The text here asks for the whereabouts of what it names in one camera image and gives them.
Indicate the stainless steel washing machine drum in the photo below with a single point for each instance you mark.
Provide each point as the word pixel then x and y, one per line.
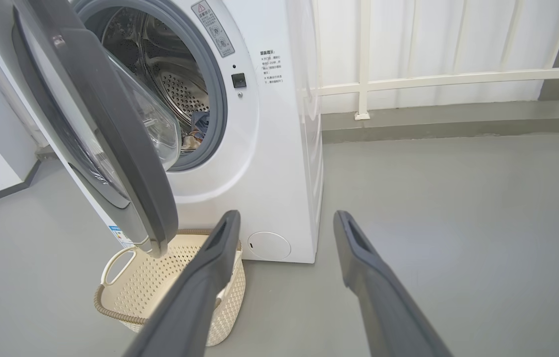
pixel 180 84

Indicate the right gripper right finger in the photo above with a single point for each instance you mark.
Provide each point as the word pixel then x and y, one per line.
pixel 383 307

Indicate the white front-load washing machine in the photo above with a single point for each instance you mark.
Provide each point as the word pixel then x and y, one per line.
pixel 269 173

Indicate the white metal railing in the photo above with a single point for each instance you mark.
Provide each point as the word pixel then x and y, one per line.
pixel 363 59

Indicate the black door lock latch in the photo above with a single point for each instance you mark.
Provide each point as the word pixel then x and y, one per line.
pixel 238 80

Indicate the grey warning sticker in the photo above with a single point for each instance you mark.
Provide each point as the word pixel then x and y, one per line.
pixel 214 27

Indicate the grey washing machine door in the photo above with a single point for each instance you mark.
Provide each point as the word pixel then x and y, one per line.
pixel 110 129

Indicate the round drain filter cover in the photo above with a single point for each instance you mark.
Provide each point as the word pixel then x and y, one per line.
pixel 269 245

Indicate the blue energy label sticker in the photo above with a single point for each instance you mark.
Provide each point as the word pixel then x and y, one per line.
pixel 118 237

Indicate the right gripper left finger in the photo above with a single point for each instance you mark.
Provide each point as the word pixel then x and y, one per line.
pixel 195 297

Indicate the cream perforated laundry basket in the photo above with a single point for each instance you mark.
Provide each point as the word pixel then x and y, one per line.
pixel 140 287

